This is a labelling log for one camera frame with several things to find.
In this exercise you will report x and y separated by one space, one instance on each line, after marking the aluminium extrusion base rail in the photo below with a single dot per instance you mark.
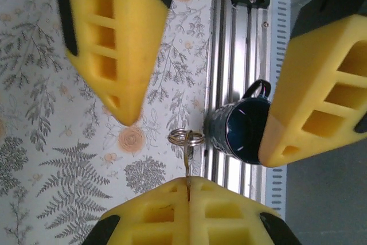
238 55

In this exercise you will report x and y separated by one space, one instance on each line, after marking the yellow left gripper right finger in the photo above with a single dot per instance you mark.
229 222

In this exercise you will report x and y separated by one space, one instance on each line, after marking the small metal key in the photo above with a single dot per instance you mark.
188 164

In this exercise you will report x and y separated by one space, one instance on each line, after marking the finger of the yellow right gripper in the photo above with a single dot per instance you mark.
134 55
309 84

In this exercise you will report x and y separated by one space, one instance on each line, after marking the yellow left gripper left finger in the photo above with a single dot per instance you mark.
149 219

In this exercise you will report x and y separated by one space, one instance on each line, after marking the dark blue mug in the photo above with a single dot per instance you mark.
246 130

